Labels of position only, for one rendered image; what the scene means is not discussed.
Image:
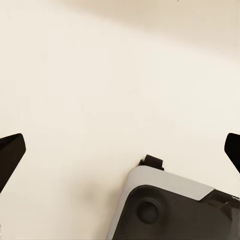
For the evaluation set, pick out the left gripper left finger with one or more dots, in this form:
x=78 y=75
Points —
x=12 y=150

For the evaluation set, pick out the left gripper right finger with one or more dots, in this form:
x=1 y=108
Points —
x=232 y=149

